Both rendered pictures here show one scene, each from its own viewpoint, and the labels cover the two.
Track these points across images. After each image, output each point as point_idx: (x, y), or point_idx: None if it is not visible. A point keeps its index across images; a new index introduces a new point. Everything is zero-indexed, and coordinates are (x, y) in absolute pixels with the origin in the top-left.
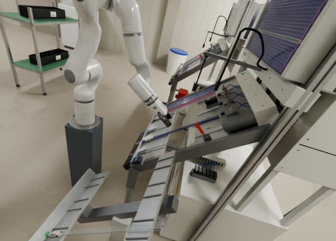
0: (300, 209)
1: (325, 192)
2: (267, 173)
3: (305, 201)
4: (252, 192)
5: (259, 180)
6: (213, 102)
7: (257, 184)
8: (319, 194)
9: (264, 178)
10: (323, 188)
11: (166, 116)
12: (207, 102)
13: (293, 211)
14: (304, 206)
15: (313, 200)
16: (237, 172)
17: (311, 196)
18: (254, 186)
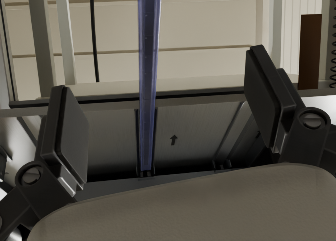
0: (59, 12)
1: (64, 72)
2: (42, 76)
3: (66, 30)
4: (29, 1)
5: (43, 43)
6: (256, 165)
7: (36, 31)
8: (65, 61)
9: (37, 60)
10: (70, 72)
11: (265, 102)
12: (267, 163)
13: None
14: (61, 23)
15: (62, 46)
16: (0, 67)
17: (69, 46)
18: (39, 16)
